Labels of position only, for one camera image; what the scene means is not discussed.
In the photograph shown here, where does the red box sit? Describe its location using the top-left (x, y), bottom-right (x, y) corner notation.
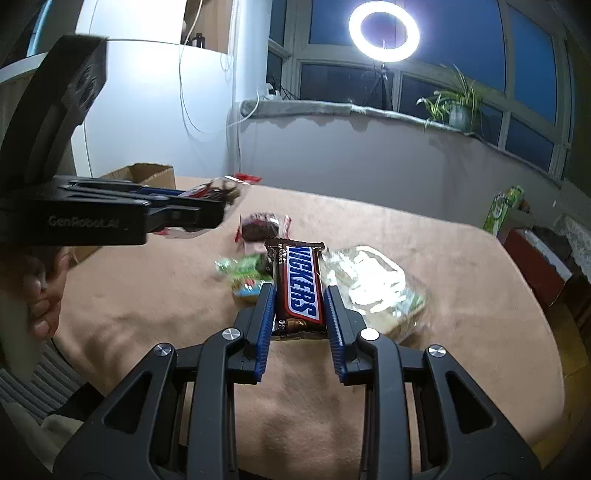
top-left (503, 228), bottom-right (573, 308)

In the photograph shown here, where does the clear wrapped cracker packet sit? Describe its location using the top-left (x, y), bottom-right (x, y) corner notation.
top-left (321, 246), bottom-right (428, 344)

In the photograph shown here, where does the brown chocolate bar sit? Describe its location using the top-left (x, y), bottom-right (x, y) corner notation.
top-left (264, 237), bottom-right (326, 341)

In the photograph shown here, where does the white cabinet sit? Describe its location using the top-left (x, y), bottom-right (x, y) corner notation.
top-left (69, 0), bottom-right (245, 181)

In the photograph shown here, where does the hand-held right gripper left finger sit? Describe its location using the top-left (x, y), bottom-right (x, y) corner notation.
top-left (53, 282), bottom-right (278, 480)

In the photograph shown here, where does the grey ribbed panel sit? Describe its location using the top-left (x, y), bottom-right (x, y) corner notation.
top-left (0, 337), bottom-right (100, 416)

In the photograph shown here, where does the green candy packet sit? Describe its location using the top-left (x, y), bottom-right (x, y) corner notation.
top-left (215, 255), bottom-right (273, 283)

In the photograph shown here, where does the potted green plant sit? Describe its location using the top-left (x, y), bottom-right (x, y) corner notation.
top-left (418, 65), bottom-right (483, 134)

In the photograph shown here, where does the grey windowsill cloth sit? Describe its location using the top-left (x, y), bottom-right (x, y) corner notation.
top-left (240, 98), bottom-right (485, 139)

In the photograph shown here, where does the black tripod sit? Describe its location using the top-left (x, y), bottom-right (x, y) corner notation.
top-left (369, 62), bottom-right (395, 112)

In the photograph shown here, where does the red chocolate cake packet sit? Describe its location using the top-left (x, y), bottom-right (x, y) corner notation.
top-left (233, 211), bottom-right (291, 244)
top-left (150, 179), bottom-right (242, 241)

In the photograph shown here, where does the white cable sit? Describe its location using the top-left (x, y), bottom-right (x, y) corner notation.
top-left (178, 28), bottom-right (259, 134)

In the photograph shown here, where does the person's left hand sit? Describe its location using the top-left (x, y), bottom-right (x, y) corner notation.
top-left (21, 247), bottom-right (72, 342)

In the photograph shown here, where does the white lace cloth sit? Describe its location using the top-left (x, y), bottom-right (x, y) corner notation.
top-left (554, 217), bottom-right (591, 268)

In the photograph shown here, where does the white window frame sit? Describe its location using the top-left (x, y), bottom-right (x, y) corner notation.
top-left (268, 0), bottom-right (578, 181)

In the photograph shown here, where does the green cardboard box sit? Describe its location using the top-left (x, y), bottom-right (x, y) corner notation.
top-left (482, 185), bottom-right (525, 234)

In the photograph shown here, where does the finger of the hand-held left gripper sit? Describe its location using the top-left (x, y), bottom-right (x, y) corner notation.
top-left (58, 175), bottom-right (186, 204)
top-left (145, 196), bottom-right (228, 234)

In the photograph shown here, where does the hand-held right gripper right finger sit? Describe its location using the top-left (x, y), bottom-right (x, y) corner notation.
top-left (323, 285), bottom-right (541, 480)

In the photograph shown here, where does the white ring light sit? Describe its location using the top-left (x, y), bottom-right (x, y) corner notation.
top-left (348, 4), bottom-right (421, 63)

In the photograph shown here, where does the brown wooden board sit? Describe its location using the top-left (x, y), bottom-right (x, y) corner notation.
top-left (185, 0), bottom-right (232, 54)

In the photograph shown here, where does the yellow candy packet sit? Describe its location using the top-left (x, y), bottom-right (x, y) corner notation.
top-left (232, 279), bottom-right (265, 304)

